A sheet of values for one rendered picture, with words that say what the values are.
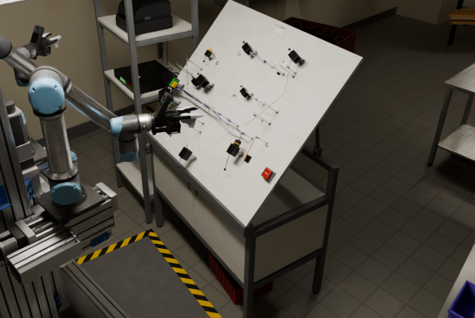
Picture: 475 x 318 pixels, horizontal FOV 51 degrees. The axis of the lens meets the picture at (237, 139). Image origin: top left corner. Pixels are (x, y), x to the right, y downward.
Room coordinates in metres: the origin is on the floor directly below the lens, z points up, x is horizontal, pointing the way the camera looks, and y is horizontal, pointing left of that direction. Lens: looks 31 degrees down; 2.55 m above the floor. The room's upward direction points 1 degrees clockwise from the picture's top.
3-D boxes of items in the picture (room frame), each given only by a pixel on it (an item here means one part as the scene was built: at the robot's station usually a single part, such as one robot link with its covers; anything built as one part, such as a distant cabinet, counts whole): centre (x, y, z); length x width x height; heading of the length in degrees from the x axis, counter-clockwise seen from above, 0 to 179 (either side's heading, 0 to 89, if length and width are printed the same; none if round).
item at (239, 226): (2.40, 0.27, 0.83); 1.18 x 0.05 x 0.06; 35
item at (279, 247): (2.59, 0.01, 0.60); 1.17 x 0.58 x 0.40; 35
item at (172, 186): (2.64, 0.41, 0.60); 0.55 x 0.02 x 0.39; 35
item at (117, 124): (1.70, 0.44, 1.56); 0.11 x 0.08 x 0.09; 110
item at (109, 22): (3.28, 0.64, 0.92); 0.61 x 0.50 x 1.85; 35
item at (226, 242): (2.19, 0.10, 0.60); 0.55 x 0.03 x 0.39; 35
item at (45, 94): (1.61, 0.69, 1.54); 0.15 x 0.12 x 0.55; 20
